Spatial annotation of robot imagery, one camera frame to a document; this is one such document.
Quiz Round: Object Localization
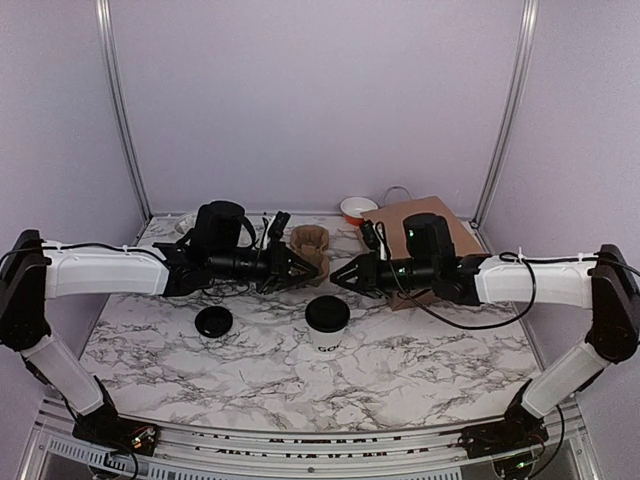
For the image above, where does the single white paper cup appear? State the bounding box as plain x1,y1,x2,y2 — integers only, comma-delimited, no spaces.
309,326,346,353

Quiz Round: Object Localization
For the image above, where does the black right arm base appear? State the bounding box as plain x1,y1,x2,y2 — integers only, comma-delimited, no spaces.
457,392,549,459

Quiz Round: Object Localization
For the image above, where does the brown cardboard cup carrier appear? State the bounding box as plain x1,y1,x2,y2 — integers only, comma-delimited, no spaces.
289,225,330,287

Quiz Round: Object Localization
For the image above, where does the black plastic cup lid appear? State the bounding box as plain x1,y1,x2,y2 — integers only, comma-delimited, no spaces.
194,306,233,339

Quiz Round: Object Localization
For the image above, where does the left rear aluminium post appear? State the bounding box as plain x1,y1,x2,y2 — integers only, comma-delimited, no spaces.
95,0,153,223

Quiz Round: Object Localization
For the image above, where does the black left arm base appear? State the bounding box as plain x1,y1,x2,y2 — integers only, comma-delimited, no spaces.
72,401,160,456

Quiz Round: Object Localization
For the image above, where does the right rear aluminium post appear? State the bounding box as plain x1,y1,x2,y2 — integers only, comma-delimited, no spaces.
471,0,540,229

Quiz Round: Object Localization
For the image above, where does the brown paper takeout bag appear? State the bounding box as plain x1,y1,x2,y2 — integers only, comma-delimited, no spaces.
359,195,486,311

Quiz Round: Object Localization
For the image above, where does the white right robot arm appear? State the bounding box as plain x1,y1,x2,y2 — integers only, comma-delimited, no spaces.
330,213,639,448

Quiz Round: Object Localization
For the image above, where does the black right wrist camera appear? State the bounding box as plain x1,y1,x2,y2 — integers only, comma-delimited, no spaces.
359,220,384,252

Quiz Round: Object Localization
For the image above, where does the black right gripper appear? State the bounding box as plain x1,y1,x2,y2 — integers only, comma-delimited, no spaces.
329,252,436,300

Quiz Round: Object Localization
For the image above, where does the orange white bowl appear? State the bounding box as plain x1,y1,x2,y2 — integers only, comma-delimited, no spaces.
339,197,378,226

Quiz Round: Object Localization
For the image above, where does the aluminium post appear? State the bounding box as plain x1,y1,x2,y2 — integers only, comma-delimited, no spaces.
471,0,540,229
95,0,153,223

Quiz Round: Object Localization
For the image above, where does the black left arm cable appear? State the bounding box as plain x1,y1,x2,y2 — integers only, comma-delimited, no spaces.
0,241,166,271

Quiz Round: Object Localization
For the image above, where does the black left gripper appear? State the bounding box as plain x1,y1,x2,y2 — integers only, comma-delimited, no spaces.
209,238,319,293

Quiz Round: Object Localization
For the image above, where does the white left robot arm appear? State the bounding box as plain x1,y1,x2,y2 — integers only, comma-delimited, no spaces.
1,200,318,445

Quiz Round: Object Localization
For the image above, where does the white ribbed stirrer canister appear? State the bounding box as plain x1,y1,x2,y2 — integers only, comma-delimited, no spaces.
174,211,197,236

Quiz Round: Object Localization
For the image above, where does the front aluminium frame rail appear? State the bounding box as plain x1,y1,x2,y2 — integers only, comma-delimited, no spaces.
18,400,602,479

